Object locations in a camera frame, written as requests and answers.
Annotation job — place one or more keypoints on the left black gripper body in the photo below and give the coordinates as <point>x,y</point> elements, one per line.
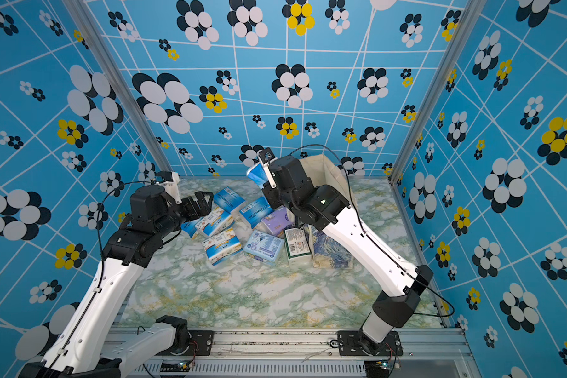
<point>183,213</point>

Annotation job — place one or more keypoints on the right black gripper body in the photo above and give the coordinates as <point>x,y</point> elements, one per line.
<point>278,198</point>

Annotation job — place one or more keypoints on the orange white tissue pack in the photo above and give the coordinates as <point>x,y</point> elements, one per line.
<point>221,246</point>
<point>215,222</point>

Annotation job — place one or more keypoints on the cream canvas tote bag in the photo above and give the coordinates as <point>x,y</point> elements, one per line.
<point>331,182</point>

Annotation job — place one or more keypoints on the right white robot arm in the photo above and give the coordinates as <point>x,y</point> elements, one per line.
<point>402,282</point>

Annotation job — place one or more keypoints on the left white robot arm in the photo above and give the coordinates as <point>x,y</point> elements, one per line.
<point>157,211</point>

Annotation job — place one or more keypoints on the orange white tissue pack back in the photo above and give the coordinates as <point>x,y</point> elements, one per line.
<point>215,222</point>

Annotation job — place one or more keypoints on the blue tissue pack back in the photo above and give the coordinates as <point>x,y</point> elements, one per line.
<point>229,200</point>

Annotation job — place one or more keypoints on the purple tissue pack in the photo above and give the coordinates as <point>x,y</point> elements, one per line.
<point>276,223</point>

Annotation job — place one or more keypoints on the light blue tissue pack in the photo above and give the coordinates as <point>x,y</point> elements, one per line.
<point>264,247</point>

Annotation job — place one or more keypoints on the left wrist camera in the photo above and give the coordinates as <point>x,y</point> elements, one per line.
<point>169,181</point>

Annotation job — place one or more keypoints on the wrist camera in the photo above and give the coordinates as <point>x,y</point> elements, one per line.
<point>169,181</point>
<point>266,156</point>

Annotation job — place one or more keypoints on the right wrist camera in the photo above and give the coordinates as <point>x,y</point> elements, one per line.
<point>266,156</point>

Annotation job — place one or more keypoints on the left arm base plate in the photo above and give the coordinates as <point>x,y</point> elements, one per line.
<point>199,344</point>

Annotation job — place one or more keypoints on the aluminium front rail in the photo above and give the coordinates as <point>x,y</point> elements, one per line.
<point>309,353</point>

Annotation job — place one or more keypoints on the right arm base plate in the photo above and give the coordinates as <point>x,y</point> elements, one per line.
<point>355,344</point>

